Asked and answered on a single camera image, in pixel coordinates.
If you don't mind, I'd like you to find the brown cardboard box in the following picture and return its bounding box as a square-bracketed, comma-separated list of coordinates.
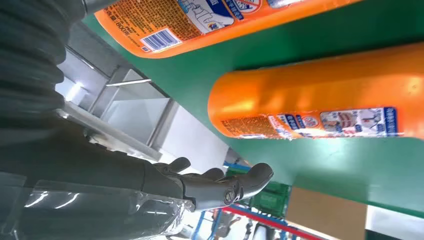
[285, 186, 369, 240]

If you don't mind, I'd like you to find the white side table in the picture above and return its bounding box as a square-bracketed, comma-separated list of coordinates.
[54, 20, 234, 174]

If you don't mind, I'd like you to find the green plastic crate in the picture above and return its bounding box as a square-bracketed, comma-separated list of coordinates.
[249, 180, 293, 220]

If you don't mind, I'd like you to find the red metal bar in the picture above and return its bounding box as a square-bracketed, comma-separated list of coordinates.
[221, 205, 324, 240]

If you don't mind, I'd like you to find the long white table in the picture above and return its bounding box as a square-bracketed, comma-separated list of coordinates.
[365, 204, 424, 240]

